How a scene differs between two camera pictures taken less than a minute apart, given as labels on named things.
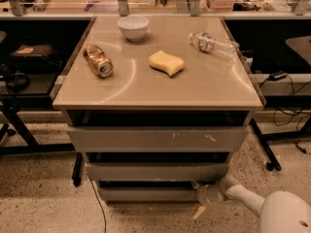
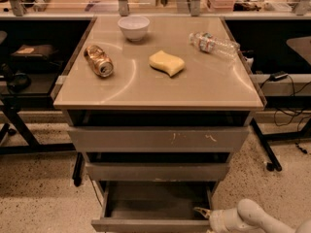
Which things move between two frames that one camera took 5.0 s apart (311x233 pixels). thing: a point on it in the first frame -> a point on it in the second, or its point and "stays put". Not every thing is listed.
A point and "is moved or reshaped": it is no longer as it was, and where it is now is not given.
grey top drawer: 158,139 stays put
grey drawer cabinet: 156,105 stays put
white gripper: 207,193 -> 218,219
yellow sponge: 165,62 stays put
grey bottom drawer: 149,194 is moved or reshaped
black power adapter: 276,76 stays put
